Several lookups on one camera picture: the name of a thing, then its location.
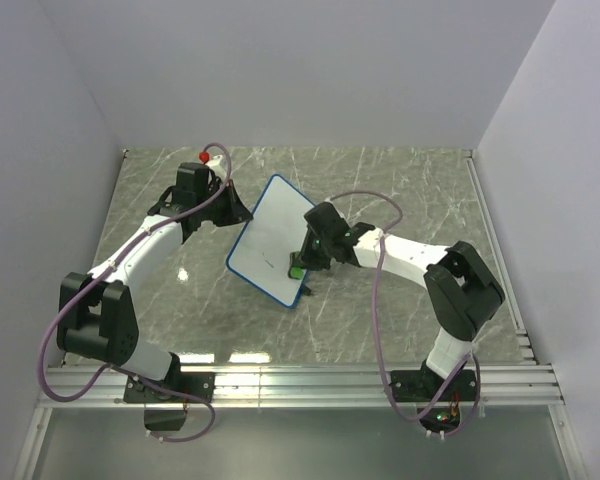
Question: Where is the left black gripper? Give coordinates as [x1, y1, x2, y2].
[198, 180, 253, 228]

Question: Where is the green whiteboard eraser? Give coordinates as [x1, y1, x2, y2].
[287, 251, 307, 281]

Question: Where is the blue framed whiteboard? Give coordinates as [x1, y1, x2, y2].
[226, 174, 314, 308]

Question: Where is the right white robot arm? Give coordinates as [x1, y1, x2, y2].
[288, 202, 505, 400]

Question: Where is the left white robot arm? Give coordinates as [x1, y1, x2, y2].
[55, 151, 253, 402]

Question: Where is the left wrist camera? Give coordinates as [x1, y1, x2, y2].
[198, 151, 229, 179]

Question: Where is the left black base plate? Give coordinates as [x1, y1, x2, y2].
[123, 372, 215, 404]

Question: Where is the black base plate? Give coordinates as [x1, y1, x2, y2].
[123, 372, 215, 404]
[389, 363, 478, 403]

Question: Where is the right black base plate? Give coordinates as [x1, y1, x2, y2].
[389, 363, 478, 403]

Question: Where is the aluminium rail frame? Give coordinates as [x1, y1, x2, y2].
[12, 149, 589, 480]

